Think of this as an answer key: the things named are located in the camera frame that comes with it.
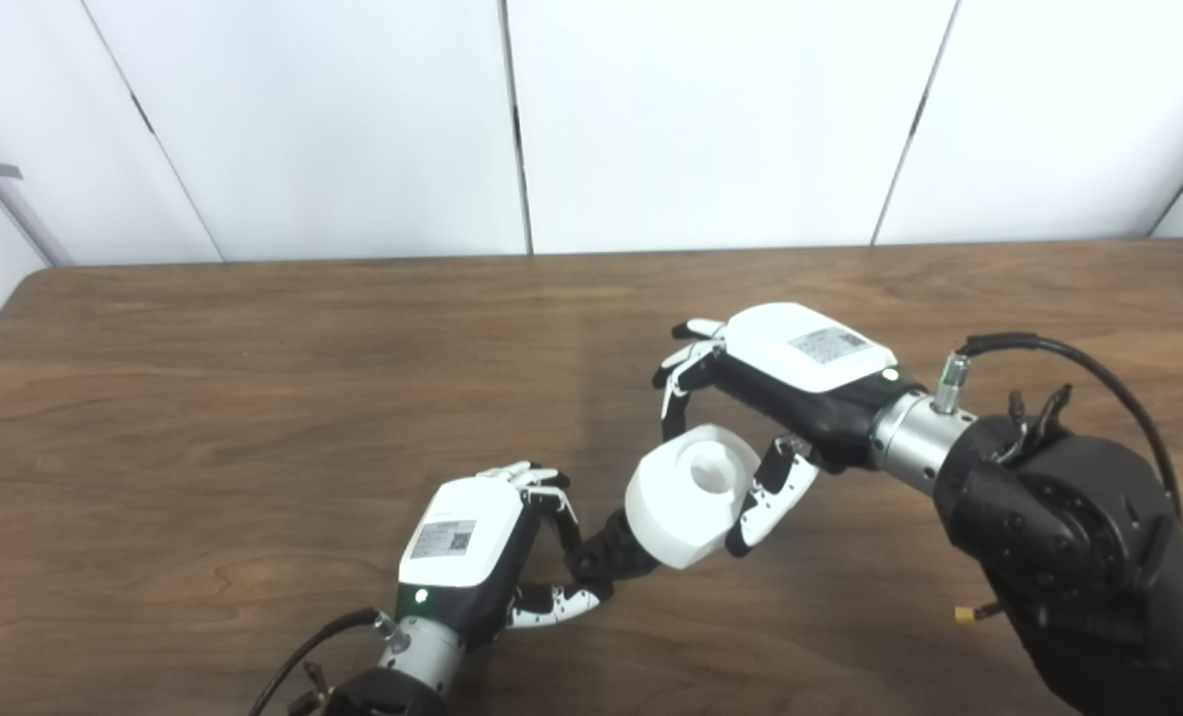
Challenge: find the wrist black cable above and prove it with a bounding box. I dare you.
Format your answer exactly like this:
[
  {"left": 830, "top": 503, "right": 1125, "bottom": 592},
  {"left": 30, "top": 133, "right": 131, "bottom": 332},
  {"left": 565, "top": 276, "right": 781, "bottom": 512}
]
[
  {"left": 247, "top": 608, "right": 399, "bottom": 716},
  {"left": 934, "top": 333, "right": 1183, "bottom": 518}
]

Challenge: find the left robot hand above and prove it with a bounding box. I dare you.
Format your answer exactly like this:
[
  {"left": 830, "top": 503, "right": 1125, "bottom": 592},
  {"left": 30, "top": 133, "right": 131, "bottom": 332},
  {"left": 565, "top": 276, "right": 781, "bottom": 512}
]
[{"left": 396, "top": 460, "right": 614, "bottom": 642}]

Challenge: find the black flanged holder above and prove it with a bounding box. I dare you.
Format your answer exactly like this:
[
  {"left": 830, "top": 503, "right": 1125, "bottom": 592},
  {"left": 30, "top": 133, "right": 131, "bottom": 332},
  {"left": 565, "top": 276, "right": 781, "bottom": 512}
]
[{"left": 565, "top": 509, "right": 662, "bottom": 583}]

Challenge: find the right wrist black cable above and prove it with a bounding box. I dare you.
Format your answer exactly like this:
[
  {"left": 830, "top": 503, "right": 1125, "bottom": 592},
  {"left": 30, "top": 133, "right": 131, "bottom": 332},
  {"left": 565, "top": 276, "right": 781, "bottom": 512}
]
[{"left": 934, "top": 333, "right": 1183, "bottom": 518}]

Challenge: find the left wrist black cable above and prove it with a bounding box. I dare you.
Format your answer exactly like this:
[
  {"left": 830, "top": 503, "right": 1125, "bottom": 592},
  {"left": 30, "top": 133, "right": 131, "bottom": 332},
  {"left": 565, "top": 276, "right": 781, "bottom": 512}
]
[{"left": 247, "top": 608, "right": 399, "bottom": 716}]

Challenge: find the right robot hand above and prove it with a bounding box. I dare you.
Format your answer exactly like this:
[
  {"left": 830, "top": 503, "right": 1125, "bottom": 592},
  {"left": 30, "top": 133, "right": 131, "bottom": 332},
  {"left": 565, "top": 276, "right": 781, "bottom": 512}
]
[{"left": 651, "top": 302, "right": 926, "bottom": 558}]

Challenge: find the round white plastic piece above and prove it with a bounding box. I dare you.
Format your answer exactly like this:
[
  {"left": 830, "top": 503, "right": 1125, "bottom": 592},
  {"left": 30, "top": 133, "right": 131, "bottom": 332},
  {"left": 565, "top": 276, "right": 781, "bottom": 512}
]
[{"left": 624, "top": 425, "right": 762, "bottom": 570}]

